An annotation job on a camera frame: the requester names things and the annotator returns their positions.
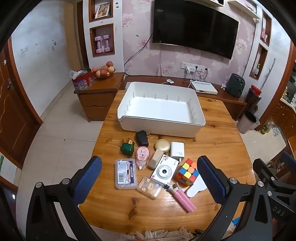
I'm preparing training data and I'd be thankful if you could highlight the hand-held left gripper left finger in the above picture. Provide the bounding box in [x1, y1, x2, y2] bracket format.
[26, 156, 102, 241]

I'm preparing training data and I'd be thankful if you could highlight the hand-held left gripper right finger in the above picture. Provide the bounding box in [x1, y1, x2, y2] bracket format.
[196, 155, 274, 241]

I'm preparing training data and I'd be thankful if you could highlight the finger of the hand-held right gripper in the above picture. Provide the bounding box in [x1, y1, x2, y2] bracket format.
[281, 151, 296, 171]
[253, 158, 292, 219]

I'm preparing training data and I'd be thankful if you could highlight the colourful puzzle cube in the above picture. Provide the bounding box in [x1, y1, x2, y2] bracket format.
[174, 158, 200, 186]

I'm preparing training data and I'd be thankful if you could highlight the green bottle with gold cap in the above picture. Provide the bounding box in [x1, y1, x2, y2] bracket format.
[120, 139, 136, 157]

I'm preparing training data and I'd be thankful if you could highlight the white toy digital camera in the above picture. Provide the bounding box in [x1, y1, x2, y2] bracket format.
[150, 154, 180, 187]

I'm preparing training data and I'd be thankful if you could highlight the white plastic storage bin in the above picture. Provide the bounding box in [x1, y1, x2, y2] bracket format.
[117, 81, 206, 138]

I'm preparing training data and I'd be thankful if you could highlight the white shoehorn-shaped piece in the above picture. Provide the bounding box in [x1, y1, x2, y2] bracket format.
[185, 176, 207, 198]

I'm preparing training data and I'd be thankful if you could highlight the clear box with blue label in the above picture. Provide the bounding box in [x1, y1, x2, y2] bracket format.
[115, 159, 138, 190]

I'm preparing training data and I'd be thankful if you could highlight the green yellow bottle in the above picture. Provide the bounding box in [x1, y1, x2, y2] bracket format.
[260, 120, 273, 135]

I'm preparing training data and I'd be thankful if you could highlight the white power adapter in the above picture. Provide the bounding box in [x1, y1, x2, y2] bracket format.
[170, 141, 185, 163]

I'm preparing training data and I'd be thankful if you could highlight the grey trash bin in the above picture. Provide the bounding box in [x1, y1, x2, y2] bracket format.
[236, 110, 260, 134]

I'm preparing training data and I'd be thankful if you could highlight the pink correction tape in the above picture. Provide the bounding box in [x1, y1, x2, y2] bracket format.
[135, 146, 151, 171]

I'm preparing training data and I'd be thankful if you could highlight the round gold compact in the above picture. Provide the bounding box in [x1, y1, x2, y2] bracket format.
[154, 138, 171, 152]

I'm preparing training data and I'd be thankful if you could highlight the beige rectangular case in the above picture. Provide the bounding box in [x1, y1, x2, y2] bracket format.
[147, 149, 164, 169]

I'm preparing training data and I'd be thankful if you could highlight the clear case with heart stickers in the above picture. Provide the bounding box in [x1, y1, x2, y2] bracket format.
[137, 176, 163, 200]

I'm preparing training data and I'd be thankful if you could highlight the black charger plug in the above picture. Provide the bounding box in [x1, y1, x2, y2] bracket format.
[135, 130, 151, 147]

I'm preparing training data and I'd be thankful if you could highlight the dark jar with red lid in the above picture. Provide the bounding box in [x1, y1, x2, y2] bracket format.
[245, 85, 262, 112]

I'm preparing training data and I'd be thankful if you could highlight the beige fringed rug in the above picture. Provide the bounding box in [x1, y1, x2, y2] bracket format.
[125, 228, 197, 241]

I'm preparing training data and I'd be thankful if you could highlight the wooden side cabinet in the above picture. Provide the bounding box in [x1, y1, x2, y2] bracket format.
[74, 72, 125, 122]

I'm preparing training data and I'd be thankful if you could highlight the sheathed sword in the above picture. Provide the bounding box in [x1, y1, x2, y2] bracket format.
[260, 58, 275, 91]

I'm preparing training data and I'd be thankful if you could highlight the white set-top box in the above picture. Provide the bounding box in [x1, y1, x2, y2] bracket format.
[190, 80, 219, 95]

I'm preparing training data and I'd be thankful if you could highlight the brown wooden door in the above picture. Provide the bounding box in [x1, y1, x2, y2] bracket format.
[0, 38, 43, 169]

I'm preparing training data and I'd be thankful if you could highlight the dark fruit bowl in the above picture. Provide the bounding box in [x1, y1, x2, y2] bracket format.
[95, 72, 114, 80]

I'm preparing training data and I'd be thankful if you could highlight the black flat television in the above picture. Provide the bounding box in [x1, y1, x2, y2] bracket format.
[152, 0, 239, 60]

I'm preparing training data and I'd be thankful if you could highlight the framed picture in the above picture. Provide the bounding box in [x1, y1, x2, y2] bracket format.
[94, 3, 111, 19]

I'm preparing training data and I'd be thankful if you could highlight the pink handled clipper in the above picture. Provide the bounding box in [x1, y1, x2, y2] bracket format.
[163, 182, 197, 213]

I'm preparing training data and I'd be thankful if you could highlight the white wall socket strip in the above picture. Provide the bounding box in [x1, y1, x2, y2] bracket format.
[181, 61, 206, 71]

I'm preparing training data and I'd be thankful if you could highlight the black television cable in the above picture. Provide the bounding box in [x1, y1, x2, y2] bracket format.
[124, 32, 153, 76]

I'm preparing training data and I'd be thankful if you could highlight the white wall shelf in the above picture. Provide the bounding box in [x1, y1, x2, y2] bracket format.
[228, 0, 260, 19]

